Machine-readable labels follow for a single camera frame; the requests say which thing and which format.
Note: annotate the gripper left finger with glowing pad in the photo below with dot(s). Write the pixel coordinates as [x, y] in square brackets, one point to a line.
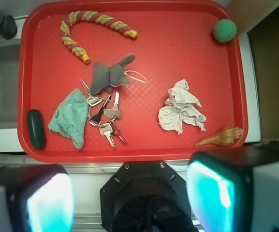
[37, 198]

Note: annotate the green textured ball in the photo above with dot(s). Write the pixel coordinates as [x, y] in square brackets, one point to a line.
[224, 30]

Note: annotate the crumpled white paper towel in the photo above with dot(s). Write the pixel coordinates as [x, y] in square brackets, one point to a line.
[181, 107]

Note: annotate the teal knitted cloth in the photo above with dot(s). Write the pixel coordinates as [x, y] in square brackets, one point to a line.
[70, 117]

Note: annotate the bunch of metal keys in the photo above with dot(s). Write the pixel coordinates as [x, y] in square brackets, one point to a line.
[106, 116]

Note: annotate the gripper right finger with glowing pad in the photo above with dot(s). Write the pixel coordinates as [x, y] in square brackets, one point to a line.
[235, 189]

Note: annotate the red plastic tray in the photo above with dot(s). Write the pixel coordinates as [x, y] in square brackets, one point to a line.
[174, 42]

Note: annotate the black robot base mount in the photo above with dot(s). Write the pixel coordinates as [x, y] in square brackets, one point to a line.
[145, 197]

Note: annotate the brown spiral sea shell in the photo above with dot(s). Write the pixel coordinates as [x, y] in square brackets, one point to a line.
[226, 136]

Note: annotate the twisted multicolour rope toy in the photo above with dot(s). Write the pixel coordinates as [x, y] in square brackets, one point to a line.
[87, 20]

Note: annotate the dark green oval object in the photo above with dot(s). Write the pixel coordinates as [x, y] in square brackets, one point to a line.
[36, 129]

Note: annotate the grey plush elephant toy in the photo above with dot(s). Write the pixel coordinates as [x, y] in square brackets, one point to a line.
[106, 78]

